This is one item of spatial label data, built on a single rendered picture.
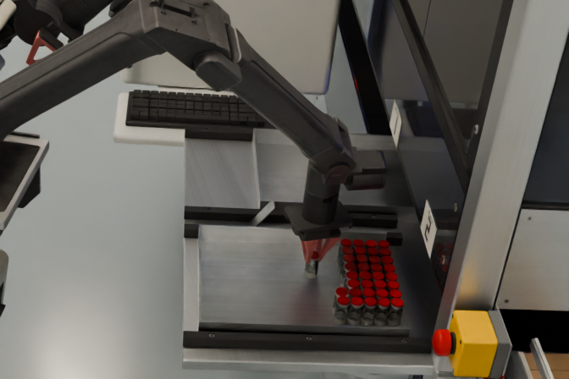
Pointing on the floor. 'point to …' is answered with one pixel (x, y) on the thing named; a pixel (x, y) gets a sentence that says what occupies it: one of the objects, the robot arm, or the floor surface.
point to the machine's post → (508, 139)
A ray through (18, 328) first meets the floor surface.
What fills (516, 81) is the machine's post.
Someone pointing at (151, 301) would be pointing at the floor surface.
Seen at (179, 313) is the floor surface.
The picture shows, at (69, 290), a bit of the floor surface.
